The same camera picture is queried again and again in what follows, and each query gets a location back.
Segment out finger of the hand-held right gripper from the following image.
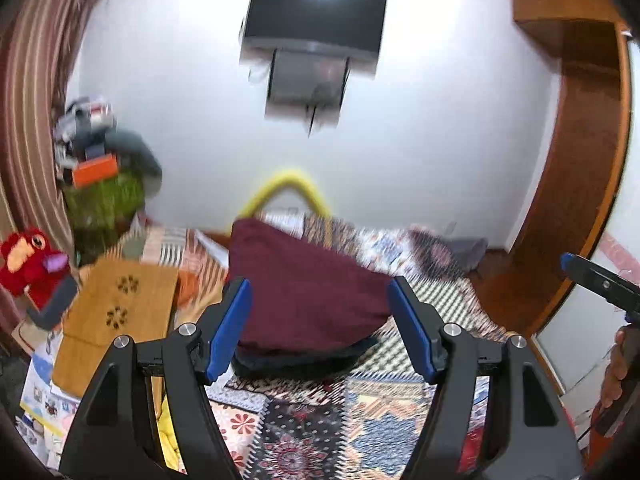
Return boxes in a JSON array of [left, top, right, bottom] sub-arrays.
[[560, 252, 640, 322]]

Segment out patchwork patterned blanket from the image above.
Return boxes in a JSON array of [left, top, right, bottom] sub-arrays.
[[115, 210, 566, 480]]

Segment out printed paper sheets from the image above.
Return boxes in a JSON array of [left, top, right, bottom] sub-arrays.
[[17, 332, 83, 456]]

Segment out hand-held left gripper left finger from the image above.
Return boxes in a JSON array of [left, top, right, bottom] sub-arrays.
[[59, 276, 253, 480]]

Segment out orange box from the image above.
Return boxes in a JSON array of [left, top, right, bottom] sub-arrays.
[[72, 155, 119, 189]]

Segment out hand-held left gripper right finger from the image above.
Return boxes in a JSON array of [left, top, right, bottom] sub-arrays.
[[387, 275, 586, 480]]

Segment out white door wooden frame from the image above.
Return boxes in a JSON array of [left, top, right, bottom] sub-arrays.
[[534, 180, 640, 413]]

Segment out red plush toy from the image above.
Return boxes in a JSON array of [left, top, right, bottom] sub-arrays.
[[0, 227, 69, 302]]

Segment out yellow cloth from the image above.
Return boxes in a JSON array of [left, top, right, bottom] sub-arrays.
[[156, 397, 180, 472]]

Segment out folded dark blue garment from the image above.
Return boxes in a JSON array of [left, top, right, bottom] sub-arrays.
[[232, 336, 379, 378]]

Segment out person's right hand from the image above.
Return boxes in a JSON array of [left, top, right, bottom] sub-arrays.
[[600, 326, 640, 409]]

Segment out green cloth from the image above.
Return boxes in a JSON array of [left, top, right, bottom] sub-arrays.
[[65, 170, 147, 242]]

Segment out grey wall shelf box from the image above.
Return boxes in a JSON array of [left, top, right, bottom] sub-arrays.
[[265, 49, 351, 122]]

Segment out maroon button shirt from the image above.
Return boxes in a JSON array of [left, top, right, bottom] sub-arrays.
[[227, 219, 393, 358]]

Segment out pile of boxes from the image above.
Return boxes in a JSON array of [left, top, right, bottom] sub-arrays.
[[52, 96, 117, 181]]

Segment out black wall television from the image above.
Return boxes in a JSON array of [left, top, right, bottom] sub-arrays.
[[240, 0, 388, 80]]

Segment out grey cloth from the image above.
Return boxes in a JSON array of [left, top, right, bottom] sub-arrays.
[[107, 130, 164, 182]]

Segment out striped curtain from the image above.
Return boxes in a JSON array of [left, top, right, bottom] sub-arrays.
[[0, 0, 121, 311]]

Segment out black cable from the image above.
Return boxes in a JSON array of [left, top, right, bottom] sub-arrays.
[[304, 100, 322, 139]]

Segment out small wooden table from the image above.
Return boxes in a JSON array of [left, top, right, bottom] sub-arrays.
[[51, 257, 181, 397]]

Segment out yellow hoop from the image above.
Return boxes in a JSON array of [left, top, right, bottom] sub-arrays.
[[237, 169, 331, 223]]

